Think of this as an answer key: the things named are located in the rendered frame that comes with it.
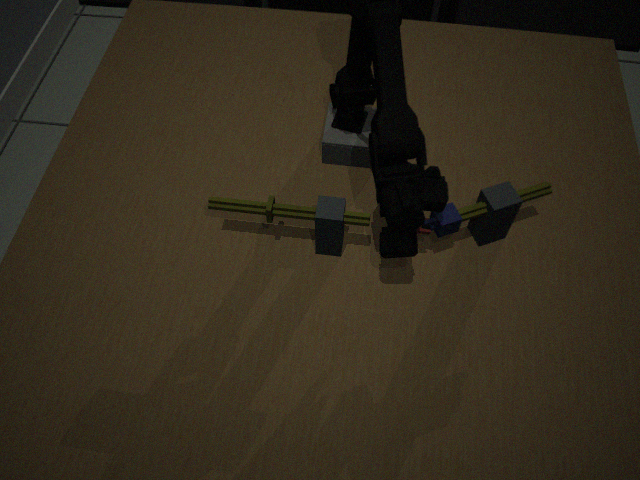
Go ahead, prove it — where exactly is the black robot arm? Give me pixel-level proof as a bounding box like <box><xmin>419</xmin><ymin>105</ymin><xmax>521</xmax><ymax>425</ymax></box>
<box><xmin>329</xmin><ymin>0</ymin><xmax>449</xmax><ymax>234</ymax></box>

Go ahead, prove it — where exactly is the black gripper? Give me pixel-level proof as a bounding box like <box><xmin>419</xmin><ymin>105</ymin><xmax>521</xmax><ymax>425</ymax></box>
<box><xmin>377</xmin><ymin>190</ymin><xmax>418</xmax><ymax>258</ymax></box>

